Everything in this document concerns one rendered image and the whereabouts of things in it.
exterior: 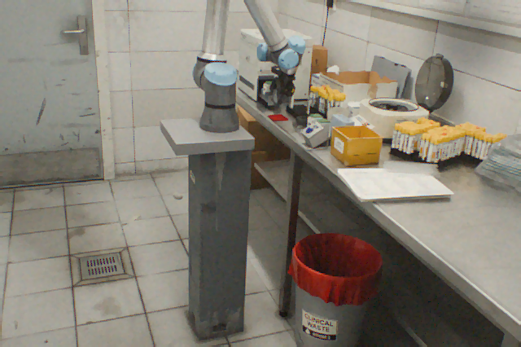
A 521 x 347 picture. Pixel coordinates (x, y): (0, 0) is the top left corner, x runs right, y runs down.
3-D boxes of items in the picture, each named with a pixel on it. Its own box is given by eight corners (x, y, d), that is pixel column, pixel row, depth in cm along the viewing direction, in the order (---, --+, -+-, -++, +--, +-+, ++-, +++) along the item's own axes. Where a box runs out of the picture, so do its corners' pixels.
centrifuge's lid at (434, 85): (422, 48, 219) (440, 50, 221) (405, 107, 228) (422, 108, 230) (449, 59, 200) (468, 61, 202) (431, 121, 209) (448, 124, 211)
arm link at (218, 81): (209, 106, 191) (209, 68, 186) (199, 97, 202) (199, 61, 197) (240, 104, 195) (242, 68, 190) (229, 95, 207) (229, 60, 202)
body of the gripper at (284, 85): (276, 98, 229) (283, 77, 220) (270, 84, 234) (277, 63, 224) (292, 98, 232) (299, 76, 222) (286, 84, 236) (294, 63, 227)
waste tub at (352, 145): (329, 152, 194) (331, 126, 190) (361, 150, 198) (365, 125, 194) (344, 166, 182) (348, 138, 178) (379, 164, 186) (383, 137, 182)
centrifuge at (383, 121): (341, 124, 227) (344, 96, 222) (405, 123, 233) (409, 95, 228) (362, 143, 205) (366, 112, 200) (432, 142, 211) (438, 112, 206)
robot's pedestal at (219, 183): (199, 340, 226) (200, 148, 192) (188, 312, 243) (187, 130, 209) (243, 331, 233) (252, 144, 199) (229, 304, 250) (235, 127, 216)
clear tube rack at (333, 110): (306, 110, 243) (308, 94, 240) (326, 109, 247) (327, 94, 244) (326, 124, 226) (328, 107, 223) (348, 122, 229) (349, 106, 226)
